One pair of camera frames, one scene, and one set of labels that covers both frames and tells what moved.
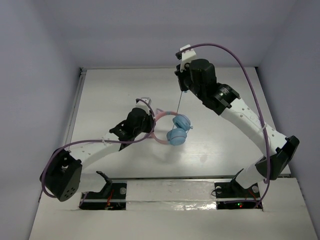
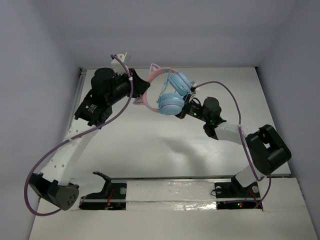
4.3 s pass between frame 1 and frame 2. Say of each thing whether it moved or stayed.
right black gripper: moved
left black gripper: moved
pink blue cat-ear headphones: moved
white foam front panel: stayed
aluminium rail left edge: stayed
